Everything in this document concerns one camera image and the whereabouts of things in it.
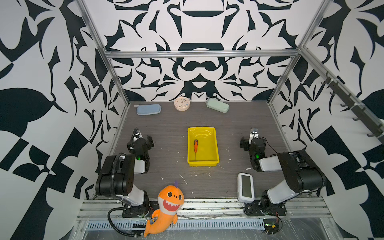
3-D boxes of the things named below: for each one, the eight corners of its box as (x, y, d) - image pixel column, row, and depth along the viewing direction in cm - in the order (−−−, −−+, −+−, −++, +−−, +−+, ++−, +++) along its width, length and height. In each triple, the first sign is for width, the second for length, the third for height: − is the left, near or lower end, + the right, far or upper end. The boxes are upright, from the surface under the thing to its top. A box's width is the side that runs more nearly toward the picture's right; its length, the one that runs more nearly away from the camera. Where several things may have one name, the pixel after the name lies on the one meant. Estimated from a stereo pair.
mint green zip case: (204, 105, 120) (204, 103, 118) (209, 98, 125) (209, 96, 123) (226, 114, 114) (227, 112, 112) (230, 106, 119) (231, 104, 117)
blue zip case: (137, 115, 114) (136, 112, 111) (138, 108, 119) (137, 105, 116) (161, 113, 115) (160, 110, 113) (161, 105, 120) (160, 103, 118)
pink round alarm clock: (173, 111, 116) (173, 108, 114) (175, 99, 125) (174, 96, 122) (190, 111, 117) (190, 108, 114) (190, 99, 125) (190, 96, 122)
